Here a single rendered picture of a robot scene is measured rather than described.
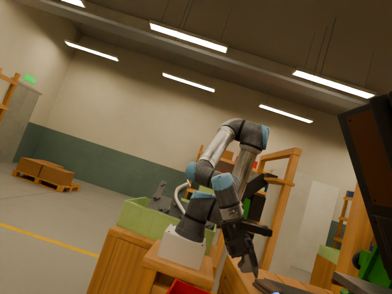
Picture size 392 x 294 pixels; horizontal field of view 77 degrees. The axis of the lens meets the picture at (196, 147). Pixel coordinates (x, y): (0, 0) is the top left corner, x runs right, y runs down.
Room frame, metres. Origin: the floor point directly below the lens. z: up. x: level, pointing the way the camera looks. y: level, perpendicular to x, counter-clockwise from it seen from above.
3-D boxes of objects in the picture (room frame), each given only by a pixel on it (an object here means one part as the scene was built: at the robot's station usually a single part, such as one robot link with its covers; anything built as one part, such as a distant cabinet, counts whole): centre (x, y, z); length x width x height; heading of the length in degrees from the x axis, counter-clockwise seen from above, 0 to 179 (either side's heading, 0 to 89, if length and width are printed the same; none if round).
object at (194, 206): (1.26, -0.12, 1.12); 0.13 x 0.12 x 0.14; 74
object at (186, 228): (1.26, -0.11, 1.01); 0.15 x 0.15 x 0.10
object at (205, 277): (1.26, -0.10, 0.83); 0.32 x 0.32 x 0.04; 86
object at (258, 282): (1.01, -0.44, 0.91); 0.10 x 0.08 x 0.03; 30
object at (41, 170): (5.96, 3.07, 0.22); 1.20 x 0.81 x 0.44; 85
